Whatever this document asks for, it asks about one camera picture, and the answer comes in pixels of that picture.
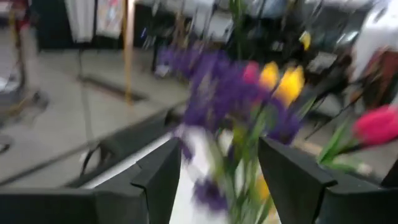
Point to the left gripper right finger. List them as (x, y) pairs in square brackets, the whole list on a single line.
[(295, 193)]

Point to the floral patterned cloth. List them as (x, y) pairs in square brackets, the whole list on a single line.
[(109, 15)]

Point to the purple artificial flower bunch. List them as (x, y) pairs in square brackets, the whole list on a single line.
[(217, 93)]

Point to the yellow artificial tulip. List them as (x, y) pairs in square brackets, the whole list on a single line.
[(290, 85), (269, 74)]

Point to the white curtain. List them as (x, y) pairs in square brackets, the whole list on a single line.
[(81, 18)]

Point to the pink artificial tulip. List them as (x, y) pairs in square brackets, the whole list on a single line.
[(376, 126), (251, 72)]

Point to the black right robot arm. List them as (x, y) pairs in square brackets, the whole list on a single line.
[(329, 81)]

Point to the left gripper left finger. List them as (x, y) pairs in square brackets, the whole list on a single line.
[(155, 193)]

